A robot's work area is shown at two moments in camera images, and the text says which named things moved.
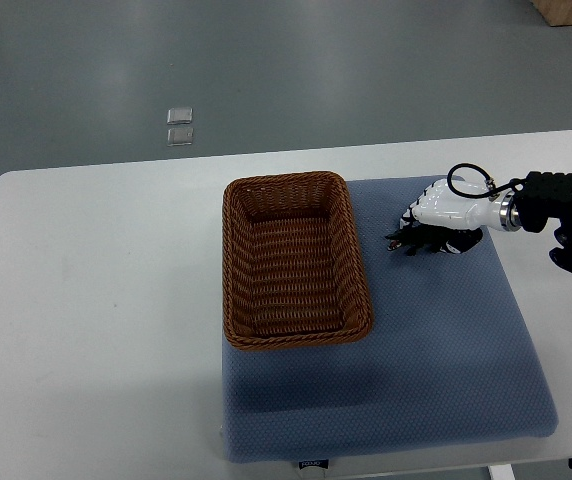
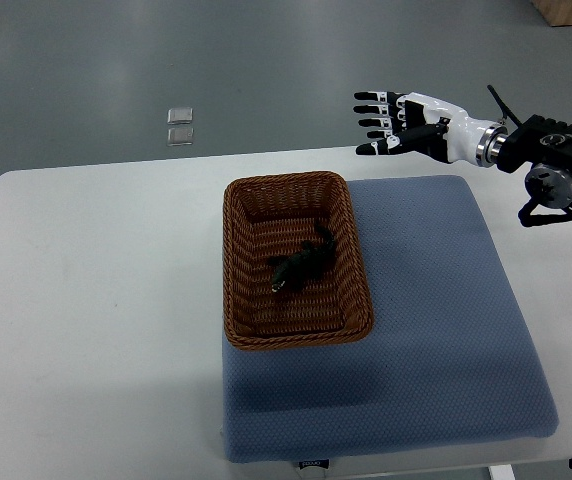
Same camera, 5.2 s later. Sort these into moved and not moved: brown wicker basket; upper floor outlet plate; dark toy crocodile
Moved: dark toy crocodile
Not moved: brown wicker basket; upper floor outlet plate
